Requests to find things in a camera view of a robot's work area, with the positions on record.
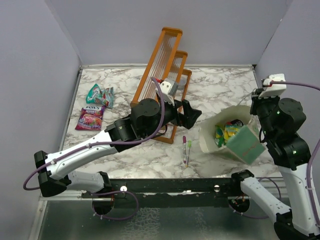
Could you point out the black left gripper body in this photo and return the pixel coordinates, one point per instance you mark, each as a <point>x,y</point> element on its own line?
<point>171,114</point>

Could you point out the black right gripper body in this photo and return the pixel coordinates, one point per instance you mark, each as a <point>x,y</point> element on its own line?
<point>262,107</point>

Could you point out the green patterned paper bag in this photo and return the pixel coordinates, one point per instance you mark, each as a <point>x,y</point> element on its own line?
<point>244,147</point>

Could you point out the teal snack packet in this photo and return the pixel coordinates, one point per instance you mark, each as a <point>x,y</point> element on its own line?
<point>101,96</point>

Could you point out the purple berry snack packet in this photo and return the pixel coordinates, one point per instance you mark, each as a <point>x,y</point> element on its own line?
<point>90,119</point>

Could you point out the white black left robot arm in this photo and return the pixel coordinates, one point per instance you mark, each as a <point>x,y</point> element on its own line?
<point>58,171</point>

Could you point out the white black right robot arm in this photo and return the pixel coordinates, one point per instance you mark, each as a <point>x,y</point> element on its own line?
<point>280,119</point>

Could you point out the purple capped marker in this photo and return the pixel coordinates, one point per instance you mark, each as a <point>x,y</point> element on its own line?
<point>184,142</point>

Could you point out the green capped marker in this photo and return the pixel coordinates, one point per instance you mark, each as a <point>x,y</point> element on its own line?
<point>187,153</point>

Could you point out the orange wooden tiered rack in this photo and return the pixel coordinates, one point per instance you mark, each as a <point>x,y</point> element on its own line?
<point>159,100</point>

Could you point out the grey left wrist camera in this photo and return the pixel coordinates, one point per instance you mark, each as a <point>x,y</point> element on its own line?
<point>168,88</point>

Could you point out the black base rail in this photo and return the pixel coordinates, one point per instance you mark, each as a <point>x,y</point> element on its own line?
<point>183,192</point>

